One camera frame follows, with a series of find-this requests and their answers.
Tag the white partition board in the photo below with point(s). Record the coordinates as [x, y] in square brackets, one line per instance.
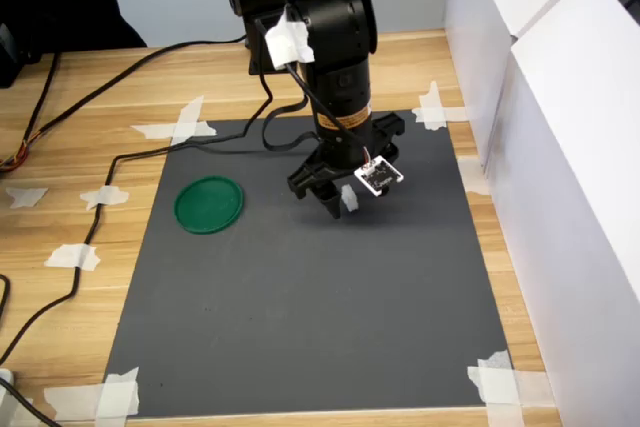
[480, 47]
[575, 247]

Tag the small white plastic terminal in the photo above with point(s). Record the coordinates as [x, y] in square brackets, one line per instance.
[350, 199]

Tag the dark grey mat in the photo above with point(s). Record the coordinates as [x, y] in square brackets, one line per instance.
[300, 297]

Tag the white tape piece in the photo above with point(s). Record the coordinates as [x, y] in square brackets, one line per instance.
[70, 256]
[185, 127]
[27, 196]
[105, 196]
[500, 387]
[472, 177]
[432, 114]
[115, 394]

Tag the round green lid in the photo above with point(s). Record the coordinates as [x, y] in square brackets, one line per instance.
[207, 204]

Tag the black box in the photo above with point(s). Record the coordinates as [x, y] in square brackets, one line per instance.
[10, 54]

